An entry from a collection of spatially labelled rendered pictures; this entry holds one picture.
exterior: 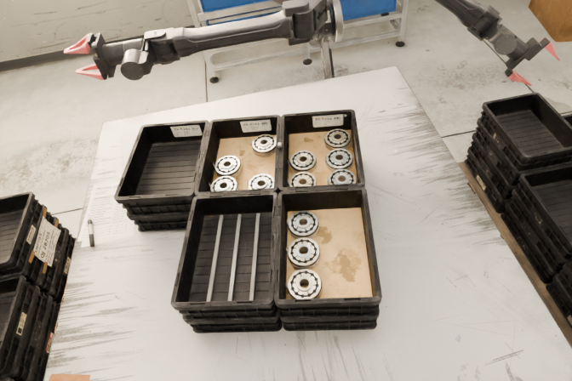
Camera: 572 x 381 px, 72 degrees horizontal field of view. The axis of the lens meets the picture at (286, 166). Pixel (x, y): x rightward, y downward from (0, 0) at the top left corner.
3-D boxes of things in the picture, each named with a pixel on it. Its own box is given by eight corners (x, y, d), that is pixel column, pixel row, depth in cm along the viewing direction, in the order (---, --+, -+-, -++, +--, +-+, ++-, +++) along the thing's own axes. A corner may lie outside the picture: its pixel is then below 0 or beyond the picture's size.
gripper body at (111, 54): (106, 79, 108) (133, 74, 109) (88, 46, 101) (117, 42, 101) (110, 65, 113) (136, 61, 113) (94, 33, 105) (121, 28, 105)
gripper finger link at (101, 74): (77, 85, 108) (111, 79, 109) (64, 63, 103) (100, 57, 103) (82, 71, 113) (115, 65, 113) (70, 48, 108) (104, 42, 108)
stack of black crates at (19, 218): (27, 247, 230) (-27, 201, 197) (78, 237, 231) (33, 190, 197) (5, 315, 203) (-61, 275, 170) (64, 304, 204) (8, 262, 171)
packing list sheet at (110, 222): (89, 185, 180) (89, 185, 180) (140, 176, 181) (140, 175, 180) (76, 248, 158) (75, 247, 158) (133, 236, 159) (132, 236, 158)
